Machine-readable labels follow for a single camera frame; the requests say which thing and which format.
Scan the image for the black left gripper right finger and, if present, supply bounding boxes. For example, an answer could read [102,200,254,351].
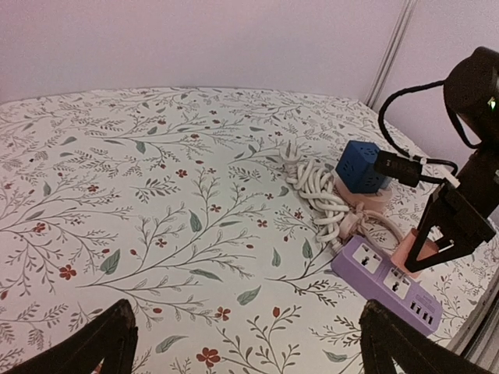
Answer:
[359,299,488,374]

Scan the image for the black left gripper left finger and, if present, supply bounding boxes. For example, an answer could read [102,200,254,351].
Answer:
[8,298,138,374]

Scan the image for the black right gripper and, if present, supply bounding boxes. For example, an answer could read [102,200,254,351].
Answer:
[407,181,498,273]

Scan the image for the pink plug adapter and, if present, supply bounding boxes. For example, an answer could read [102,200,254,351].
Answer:
[391,228,439,279]

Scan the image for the purple power strip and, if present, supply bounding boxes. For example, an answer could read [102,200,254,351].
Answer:
[331,235,443,337]

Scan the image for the blue cube socket adapter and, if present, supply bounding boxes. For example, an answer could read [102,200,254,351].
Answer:
[335,140,391,194]

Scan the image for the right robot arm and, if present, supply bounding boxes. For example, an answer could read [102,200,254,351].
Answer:
[405,47,498,273]

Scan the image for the pink round power strip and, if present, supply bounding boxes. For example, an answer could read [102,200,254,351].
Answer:
[334,179,393,213]

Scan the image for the floral table cloth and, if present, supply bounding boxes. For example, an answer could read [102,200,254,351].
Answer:
[0,86,499,374]

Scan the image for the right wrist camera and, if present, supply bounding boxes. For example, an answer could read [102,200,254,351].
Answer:
[373,150,423,187]

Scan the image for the aluminium front rail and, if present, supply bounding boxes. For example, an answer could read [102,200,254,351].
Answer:
[447,272,498,373]

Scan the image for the white coiled cable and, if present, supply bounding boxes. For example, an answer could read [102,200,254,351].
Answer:
[278,142,352,245]

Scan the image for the right aluminium frame post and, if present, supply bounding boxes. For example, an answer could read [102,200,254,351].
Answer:
[364,0,418,109]

